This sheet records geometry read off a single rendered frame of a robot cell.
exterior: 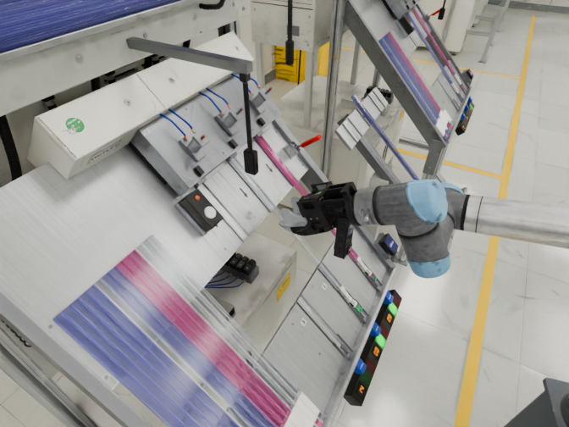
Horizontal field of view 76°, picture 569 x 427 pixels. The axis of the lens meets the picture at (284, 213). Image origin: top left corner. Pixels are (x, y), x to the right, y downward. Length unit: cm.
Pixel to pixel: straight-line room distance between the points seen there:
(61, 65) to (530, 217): 81
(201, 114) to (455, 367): 150
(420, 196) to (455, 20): 463
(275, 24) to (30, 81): 132
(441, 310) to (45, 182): 174
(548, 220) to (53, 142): 82
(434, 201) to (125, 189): 53
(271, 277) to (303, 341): 38
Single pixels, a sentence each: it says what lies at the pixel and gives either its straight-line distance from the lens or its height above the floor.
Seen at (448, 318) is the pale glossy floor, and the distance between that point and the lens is 197.
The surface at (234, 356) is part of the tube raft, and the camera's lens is 72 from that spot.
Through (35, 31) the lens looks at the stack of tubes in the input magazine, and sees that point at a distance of 59.
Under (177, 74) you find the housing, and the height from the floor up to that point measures 127.
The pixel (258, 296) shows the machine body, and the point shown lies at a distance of 112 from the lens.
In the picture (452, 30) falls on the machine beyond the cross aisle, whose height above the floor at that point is 28.
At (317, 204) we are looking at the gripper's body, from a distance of 71.
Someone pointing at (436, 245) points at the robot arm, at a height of 106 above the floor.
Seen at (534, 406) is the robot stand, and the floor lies 45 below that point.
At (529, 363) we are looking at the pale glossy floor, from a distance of 200.
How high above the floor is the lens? 153
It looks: 42 degrees down
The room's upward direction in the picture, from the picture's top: straight up
